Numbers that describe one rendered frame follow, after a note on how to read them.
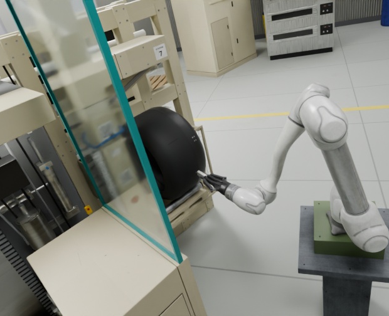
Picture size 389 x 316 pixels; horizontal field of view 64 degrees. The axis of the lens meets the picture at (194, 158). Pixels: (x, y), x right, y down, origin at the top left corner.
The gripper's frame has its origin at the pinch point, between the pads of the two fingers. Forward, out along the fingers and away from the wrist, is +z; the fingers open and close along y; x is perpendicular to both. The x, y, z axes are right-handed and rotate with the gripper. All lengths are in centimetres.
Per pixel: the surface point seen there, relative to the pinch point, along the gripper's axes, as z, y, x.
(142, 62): 56, -13, -51
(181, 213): 10.4, 12.1, 28.9
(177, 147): 9.0, 7.1, -19.7
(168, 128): 17.7, 4.2, -27.4
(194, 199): 9.8, 0.9, 24.6
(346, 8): 258, -775, 107
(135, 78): 68, -13, -39
